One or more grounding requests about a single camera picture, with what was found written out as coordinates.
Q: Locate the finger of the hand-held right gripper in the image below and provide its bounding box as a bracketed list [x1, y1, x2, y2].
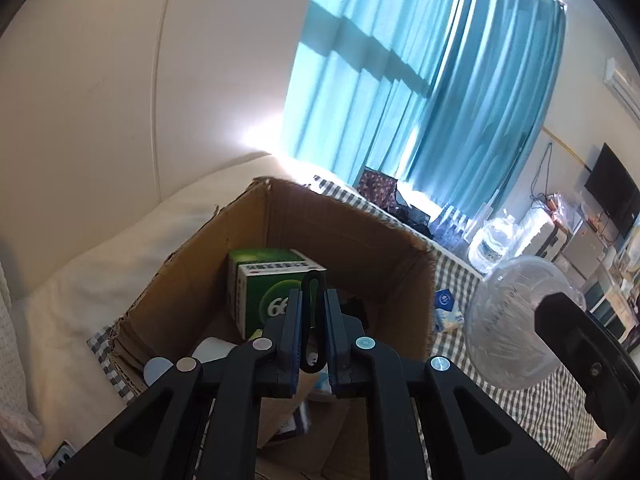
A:
[534, 292, 588, 361]

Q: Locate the large clear water jug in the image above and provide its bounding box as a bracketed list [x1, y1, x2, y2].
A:
[467, 214, 521, 275]

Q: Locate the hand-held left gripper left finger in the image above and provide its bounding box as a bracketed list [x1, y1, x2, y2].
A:
[50, 287, 303, 480]

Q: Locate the pack of water bottles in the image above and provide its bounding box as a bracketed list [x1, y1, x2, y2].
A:
[429, 203, 478, 256]

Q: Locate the brown cardboard box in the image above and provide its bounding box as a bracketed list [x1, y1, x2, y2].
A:
[107, 176, 441, 480]

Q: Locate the green white box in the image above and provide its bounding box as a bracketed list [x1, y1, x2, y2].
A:
[227, 247, 328, 341]

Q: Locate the white suitcase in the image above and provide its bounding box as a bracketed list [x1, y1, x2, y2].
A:
[520, 207, 568, 262]

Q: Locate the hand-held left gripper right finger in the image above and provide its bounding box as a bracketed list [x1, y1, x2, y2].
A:
[324, 287, 573, 480]

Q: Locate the small dark device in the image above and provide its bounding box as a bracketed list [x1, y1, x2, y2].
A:
[47, 439, 77, 466]

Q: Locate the blue white tissue pack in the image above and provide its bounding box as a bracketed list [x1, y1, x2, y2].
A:
[432, 287, 468, 333]

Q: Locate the white bedding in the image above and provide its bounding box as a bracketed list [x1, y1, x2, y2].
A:
[0, 152, 281, 461]

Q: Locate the black television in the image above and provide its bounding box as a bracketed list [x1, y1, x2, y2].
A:
[584, 142, 635, 233]

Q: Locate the pink cloth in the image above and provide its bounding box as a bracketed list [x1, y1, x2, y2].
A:
[0, 405, 43, 478]

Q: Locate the grey cabinet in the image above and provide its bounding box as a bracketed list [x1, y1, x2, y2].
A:
[562, 227, 618, 283]

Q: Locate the clear plastic bag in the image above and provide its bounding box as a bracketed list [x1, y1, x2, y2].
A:
[547, 192, 583, 233]

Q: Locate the white air conditioner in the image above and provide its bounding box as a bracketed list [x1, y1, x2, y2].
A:
[602, 57, 640, 121]

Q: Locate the floral dark bag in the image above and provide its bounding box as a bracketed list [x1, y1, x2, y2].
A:
[395, 202, 432, 233]

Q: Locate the black wall cable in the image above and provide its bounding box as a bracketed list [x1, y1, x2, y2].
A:
[530, 142, 553, 206]

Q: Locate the person's right hand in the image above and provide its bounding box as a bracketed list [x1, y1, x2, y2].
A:
[570, 437, 613, 480]

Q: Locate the black hair tie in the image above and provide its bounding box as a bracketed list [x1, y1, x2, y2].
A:
[300, 269, 329, 375]

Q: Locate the floral patterned bag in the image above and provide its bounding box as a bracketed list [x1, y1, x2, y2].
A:
[356, 169, 399, 211]

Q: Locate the teal curtain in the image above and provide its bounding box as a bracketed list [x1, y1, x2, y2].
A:
[280, 0, 568, 221]

